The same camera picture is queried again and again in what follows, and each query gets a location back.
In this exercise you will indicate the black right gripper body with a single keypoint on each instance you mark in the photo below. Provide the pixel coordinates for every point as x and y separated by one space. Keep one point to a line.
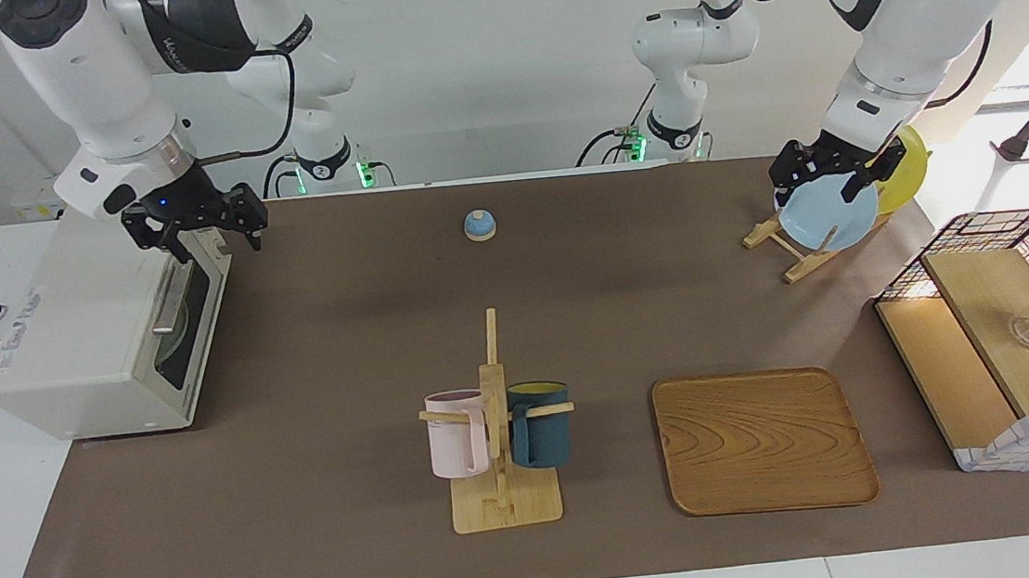
186 206

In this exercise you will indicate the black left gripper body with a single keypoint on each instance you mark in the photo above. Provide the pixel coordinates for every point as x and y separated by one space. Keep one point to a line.
838 158

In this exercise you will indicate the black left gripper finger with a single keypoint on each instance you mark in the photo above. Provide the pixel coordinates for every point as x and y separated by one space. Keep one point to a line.
877 175
788 170

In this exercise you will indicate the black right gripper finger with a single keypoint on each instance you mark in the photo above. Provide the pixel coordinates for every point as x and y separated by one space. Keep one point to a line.
141 230
252 214

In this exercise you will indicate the glass oven door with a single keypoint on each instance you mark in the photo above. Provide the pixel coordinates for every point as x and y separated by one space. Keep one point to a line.
198 289

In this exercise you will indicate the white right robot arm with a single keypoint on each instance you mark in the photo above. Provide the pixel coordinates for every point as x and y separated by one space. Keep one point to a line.
76 67

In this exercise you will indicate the cream toaster oven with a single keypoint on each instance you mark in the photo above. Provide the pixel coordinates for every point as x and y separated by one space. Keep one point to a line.
72 346

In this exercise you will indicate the yellow plate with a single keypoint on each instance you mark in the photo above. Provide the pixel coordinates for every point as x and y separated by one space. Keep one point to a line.
905 176

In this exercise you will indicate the light blue plate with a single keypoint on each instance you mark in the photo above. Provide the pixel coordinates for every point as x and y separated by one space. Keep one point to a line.
820 211

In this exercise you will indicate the wooden plate rack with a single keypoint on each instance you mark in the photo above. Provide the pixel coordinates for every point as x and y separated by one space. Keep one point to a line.
763 232

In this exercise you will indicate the brown table mat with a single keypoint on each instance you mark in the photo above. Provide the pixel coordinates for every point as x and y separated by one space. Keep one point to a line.
342 341

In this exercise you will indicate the small blue white knob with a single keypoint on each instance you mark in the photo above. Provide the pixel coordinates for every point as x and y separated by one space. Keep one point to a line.
479 226

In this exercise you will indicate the wooden serving tray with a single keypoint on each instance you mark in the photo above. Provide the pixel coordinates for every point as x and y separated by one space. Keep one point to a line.
761 444

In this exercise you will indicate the pink mug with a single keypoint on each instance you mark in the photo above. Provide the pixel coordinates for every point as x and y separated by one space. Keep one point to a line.
453 439

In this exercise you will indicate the dark teal mug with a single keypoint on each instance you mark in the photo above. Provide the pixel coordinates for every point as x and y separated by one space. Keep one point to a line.
546 431

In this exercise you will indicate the wooden mug tree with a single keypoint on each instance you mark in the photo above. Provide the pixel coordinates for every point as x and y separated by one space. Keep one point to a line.
506 509

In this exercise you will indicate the white wall socket box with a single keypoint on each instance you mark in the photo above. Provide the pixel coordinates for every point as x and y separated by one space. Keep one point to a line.
37 211

